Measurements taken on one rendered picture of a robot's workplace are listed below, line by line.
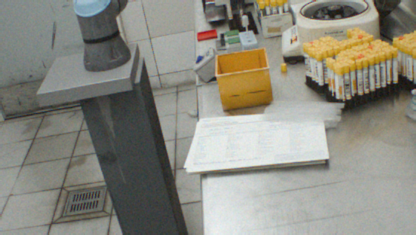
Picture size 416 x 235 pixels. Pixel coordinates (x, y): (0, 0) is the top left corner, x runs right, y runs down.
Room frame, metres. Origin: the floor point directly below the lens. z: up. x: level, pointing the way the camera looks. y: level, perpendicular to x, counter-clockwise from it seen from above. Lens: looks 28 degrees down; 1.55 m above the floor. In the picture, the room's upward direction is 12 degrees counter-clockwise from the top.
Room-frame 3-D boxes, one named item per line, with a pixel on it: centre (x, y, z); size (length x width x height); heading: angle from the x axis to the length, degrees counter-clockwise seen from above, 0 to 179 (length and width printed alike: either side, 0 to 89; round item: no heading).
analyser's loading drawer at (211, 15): (2.03, -0.12, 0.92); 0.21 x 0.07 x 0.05; 176
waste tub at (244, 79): (1.34, -0.12, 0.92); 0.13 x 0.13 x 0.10; 83
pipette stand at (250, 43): (1.50, -0.16, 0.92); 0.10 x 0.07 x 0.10; 178
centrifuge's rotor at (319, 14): (1.54, -0.43, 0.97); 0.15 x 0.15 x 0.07
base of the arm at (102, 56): (1.69, 0.26, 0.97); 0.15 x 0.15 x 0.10
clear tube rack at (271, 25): (1.82, -0.29, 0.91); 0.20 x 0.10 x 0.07; 176
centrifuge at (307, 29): (1.55, -0.41, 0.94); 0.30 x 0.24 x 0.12; 77
